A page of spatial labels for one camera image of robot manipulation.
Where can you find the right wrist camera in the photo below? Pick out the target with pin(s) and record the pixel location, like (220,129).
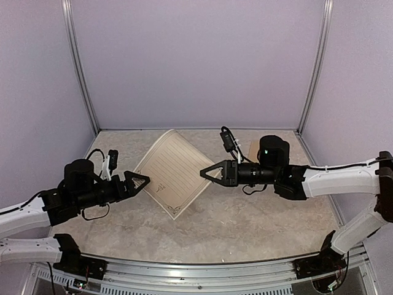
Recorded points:
(228,139)

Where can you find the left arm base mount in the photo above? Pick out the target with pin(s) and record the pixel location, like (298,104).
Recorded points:
(72,261)

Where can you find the brown kraft envelope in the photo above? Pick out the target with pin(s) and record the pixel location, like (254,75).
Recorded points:
(254,151)

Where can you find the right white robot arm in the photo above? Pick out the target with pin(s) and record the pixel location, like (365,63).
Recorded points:
(302,182)

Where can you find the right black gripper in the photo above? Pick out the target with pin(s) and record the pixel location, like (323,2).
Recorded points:
(229,177)

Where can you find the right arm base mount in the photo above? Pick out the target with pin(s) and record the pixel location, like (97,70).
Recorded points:
(327,260)

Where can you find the aluminium frame post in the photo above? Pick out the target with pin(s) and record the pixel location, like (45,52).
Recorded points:
(317,66)
(66,6)

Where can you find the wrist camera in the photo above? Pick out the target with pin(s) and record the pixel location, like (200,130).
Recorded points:
(228,139)
(113,158)

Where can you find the right aluminium frame post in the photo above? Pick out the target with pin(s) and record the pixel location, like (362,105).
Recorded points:
(317,66)

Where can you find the front aluminium rail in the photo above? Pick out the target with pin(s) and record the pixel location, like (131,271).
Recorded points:
(277,276)

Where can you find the cream lined letter paper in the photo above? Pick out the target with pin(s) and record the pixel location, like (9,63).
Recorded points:
(173,165)

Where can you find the left aluminium frame post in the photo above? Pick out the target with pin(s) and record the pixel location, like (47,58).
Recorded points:
(66,6)

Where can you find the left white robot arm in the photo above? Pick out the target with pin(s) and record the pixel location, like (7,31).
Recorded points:
(80,189)

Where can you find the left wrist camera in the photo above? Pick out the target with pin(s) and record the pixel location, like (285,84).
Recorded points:
(113,158)

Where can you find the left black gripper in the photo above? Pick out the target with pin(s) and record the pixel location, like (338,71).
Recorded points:
(121,193)

